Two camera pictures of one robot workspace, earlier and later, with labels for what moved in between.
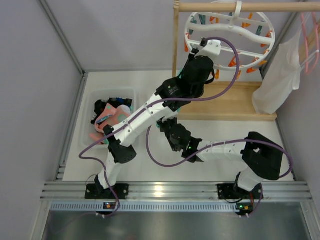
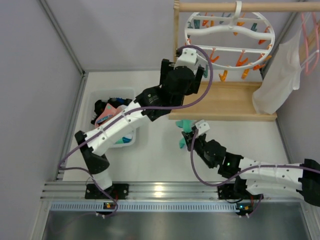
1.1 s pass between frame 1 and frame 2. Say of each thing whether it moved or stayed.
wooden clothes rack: stayed
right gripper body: moved
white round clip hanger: stayed
